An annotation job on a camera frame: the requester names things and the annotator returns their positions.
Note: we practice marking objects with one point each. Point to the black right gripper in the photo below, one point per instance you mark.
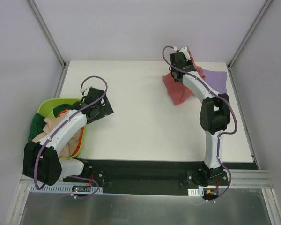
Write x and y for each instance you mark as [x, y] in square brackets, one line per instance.
[188, 68]

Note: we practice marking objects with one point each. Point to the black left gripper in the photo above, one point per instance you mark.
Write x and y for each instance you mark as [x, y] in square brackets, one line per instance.
[105, 104]

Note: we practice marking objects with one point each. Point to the pink t shirt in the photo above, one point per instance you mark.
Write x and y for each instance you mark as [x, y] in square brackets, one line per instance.
[177, 91]

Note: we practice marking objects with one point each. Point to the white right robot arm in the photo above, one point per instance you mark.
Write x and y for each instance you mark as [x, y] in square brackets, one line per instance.
[214, 114]

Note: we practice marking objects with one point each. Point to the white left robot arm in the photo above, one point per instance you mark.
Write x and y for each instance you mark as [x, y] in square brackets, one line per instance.
[51, 155]

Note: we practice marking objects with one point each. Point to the folded purple t shirt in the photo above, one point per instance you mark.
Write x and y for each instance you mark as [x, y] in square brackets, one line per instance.
[216, 80]

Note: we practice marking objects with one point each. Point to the beige garment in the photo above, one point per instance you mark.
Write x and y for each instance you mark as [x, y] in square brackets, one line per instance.
[64, 131]

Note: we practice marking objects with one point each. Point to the green laundry basket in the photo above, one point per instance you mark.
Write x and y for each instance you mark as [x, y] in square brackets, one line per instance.
[51, 122]

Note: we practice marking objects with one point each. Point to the dark green garment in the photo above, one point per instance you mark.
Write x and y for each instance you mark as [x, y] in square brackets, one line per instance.
[38, 122]

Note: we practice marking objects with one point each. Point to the left aluminium frame post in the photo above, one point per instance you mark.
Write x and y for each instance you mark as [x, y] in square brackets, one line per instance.
[45, 31]

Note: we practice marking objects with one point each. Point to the aluminium frame post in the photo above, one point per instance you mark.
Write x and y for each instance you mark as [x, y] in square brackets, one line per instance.
[45, 31]
[258, 18]

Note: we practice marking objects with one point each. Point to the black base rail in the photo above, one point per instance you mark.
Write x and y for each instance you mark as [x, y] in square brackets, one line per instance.
[132, 177]

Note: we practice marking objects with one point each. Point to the left white cable duct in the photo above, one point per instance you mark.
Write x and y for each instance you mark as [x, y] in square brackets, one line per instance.
[68, 189]

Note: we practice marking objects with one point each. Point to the white cable duct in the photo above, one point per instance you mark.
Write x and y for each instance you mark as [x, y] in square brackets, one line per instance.
[68, 189]
[196, 192]

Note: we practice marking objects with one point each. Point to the right aluminium frame post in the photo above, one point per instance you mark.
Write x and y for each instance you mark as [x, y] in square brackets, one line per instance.
[258, 18]

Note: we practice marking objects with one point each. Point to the right white cable duct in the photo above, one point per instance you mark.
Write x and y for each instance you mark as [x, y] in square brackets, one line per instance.
[196, 192]

